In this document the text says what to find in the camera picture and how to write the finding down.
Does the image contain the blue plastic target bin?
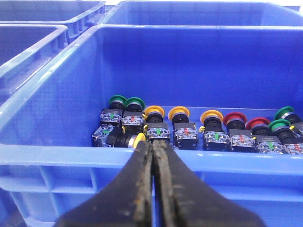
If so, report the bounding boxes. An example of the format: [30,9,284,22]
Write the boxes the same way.
[0,24,67,104]

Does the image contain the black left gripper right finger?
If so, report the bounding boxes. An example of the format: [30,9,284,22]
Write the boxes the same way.
[152,140,265,227]

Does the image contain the red mushroom push button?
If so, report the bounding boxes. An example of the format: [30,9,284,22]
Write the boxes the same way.
[246,117,286,154]
[223,112,256,152]

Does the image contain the green mushroom push button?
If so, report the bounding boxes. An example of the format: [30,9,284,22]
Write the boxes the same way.
[274,106,303,138]
[100,95,126,127]
[122,97,145,134]
[268,119,303,155]

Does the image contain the yellow mushroom push button lying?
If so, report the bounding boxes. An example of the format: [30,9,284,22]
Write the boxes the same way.
[91,124,146,148]

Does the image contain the blue plastic bin with buttons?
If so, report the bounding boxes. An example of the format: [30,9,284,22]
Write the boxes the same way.
[0,25,303,227]

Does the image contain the blue bin back left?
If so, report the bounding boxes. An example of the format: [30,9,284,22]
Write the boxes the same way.
[0,0,106,43]

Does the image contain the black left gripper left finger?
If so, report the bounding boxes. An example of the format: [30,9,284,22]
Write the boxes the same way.
[55,141,152,227]

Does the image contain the blue bin back centre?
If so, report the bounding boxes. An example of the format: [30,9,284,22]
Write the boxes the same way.
[101,1,303,26]

